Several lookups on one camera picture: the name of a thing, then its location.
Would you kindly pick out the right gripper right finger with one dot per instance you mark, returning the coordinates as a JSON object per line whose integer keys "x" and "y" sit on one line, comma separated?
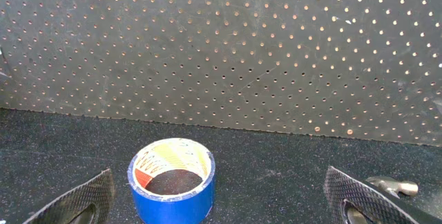
{"x": 366, "y": 203}

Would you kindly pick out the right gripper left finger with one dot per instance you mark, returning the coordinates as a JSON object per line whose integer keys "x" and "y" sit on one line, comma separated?
{"x": 79, "y": 200}

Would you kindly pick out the roll of blue tape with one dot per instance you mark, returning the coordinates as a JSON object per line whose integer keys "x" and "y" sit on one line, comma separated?
{"x": 172, "y": 206}

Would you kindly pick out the black pegboard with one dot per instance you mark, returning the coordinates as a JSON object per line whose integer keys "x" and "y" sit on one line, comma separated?
{"x": 221, "y": 51}

